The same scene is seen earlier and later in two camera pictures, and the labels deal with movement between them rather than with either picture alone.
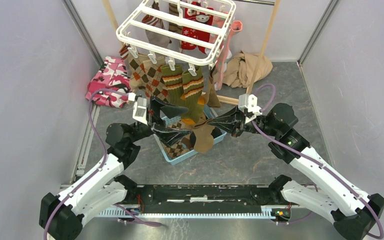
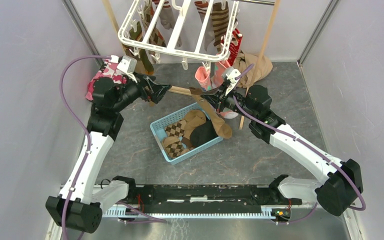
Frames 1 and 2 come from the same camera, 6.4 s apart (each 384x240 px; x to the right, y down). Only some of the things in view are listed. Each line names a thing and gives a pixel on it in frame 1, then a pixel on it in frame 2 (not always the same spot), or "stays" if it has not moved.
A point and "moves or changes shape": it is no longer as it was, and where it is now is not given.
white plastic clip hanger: [193, 32] moves or changes shape
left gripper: [153, 112] → [155, 92]
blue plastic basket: [169, 120] stays
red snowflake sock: [207, 19] → [234, 45]
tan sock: [204, 143] → [224, 129]
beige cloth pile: [240, 70] stays
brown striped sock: [154, 38] → [220, 22]
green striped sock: [193, 87] → [137, 52]
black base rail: [204, 200] stays
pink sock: [235, 27] → [208, 81]
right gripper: [232, 122] → [217, 100]
